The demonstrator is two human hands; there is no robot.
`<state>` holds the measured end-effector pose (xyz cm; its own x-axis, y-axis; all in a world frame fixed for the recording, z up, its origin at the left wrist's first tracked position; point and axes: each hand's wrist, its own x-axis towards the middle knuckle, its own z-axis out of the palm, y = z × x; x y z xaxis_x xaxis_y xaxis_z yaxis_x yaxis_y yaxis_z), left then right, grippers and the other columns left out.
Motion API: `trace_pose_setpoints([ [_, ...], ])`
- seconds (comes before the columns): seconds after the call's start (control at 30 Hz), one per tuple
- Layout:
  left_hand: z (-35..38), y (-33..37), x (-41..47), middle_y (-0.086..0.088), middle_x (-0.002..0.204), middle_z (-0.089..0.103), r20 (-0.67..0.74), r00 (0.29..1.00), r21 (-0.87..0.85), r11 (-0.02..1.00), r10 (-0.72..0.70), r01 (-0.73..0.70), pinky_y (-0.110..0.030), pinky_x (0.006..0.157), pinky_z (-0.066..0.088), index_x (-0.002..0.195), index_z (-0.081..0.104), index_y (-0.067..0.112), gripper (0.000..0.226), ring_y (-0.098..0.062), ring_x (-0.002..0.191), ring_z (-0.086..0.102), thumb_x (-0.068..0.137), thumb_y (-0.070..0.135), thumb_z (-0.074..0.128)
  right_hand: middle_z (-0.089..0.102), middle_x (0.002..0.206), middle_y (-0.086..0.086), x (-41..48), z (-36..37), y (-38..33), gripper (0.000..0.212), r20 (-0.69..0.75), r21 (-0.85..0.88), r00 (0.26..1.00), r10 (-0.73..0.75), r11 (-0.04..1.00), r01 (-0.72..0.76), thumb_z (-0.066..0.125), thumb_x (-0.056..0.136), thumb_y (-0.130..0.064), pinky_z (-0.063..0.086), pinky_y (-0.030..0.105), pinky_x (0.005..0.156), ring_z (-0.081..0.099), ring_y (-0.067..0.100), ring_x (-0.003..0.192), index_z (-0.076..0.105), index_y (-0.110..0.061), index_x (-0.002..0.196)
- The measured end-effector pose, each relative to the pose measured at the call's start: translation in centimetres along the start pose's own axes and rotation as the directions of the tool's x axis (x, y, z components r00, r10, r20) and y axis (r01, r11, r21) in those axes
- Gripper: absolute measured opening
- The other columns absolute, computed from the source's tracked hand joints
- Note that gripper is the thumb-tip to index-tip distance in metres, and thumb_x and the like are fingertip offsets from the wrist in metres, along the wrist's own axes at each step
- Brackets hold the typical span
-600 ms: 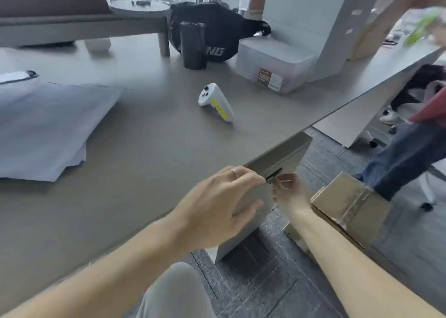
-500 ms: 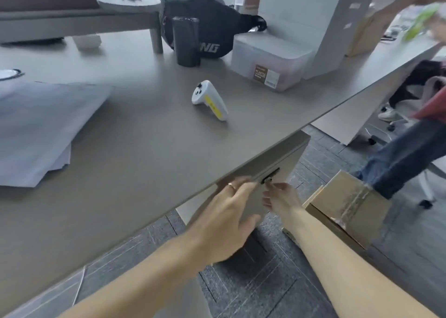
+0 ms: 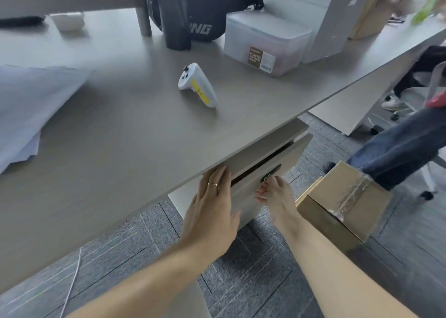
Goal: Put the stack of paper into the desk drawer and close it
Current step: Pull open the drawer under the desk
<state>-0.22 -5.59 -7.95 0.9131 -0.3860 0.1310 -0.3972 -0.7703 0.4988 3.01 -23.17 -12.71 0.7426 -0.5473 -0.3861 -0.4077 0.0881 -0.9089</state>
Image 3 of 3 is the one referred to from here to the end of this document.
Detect person's left hand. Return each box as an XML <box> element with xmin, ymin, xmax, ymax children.
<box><xmin>179</xmin><ymin>165</ymin><xmax>242</xmax><ymax>256</ymax></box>

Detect person's right hand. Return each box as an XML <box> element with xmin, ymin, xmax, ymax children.
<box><xmin>255</xmin><ymin>175</ymin><xmax>302</xmax><ymax>229</ymax></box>

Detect grey drawer cabinet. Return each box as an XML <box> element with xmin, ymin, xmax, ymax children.
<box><xmin>195</xmin><ymin>118</ymin><xmax>313</xmax><ymax>231</ymax></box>

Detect person's right forearm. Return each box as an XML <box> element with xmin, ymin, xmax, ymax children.
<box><xmin>277</xmin><ymin>216</ymin><xmax>431</xmax><ymax>318</ymax></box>

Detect person's left forearm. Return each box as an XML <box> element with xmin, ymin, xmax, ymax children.
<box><xmin>66</xmin><ymin>238</ymin><xmax>229</xmax><ymax>318</ymax></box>

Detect taped brown cardboard box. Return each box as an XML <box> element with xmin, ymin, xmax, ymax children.
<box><xmin>296</xmin><ymin>160</ymin><xmax>394</xmax><ymax>254</ymax></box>

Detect white game controller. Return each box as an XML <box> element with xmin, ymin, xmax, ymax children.
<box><xmin>178</xmin><ymin>63</ymin><xmax>217</xmax><ymax>109</ymax></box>

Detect white desk side panel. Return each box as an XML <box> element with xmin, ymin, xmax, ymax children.
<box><xmin>308</xmin><ymin>54</ymin><xmax>395</xmax><ymax>136</ymax></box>

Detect clear plastic storage box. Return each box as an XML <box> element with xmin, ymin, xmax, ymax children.
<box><xmin>223</xmin><ymin>12</ymin><xmax>313</xmax><ymax>78</ymax></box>

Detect white sneaker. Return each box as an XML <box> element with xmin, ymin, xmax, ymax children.
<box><xmin>381</xmin><ymin>96</ymin><xmax>411</xmax><ymax>112</ymax></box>

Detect black fabric bag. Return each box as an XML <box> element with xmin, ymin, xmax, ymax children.
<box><xmin>148</xmin><ymin>0</ymin><xmax>265</xmax><ymax>43</ymax></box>

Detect white office chair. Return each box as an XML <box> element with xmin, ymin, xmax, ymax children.
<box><xmin>420</xmin><ymin>153</ymin><xmax>446</xmax><ymax>202</ymax></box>
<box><xmin>364</xmin><ymin>61</ymin><xmax>446</xmax><ymax>136</ymax></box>

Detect tall white box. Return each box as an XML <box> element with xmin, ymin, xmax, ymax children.
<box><xmin>255</xmin><ymin>0</ymin><xmax>378</xmax><ymax>64</ymax></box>

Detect white plastic sheets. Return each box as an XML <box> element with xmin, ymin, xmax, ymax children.
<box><xmin>0</xmin><ymin>65</ymin><xmax>95</xmax><ymax>174</ymax></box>

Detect red object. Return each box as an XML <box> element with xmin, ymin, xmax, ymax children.
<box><xmin>426</xmin><ymin>89</ymin><xmax>446</xmax><ymax>109</ymax></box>

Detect open brown cardboard box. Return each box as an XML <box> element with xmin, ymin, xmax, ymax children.
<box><xmin>351</xmin><ymin>0</ymin><xmax>396</xmax><ymax>40</ymax></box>

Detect small white dish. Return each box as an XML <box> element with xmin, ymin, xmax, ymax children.
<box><xmin>50</xmin><ymin>13</ymin><xmax>86</xmax><ymax>33</ymax></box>

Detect green packet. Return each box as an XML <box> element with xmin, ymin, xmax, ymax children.
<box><xmin>410</xmin><ymin>0</ymin><xmax>446</xmax><ymax>25</ymax></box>

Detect black flat device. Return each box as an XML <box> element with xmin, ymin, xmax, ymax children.
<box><xmin>0</xmin><ymin>16</ymin><xmax>46</xmax><ymax>28</ymax></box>

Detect white cable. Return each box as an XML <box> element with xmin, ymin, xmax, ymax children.
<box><xmin>59</xmin><ymin>247</ymin><xmax>83</xmax><ymax>318</ymax></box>

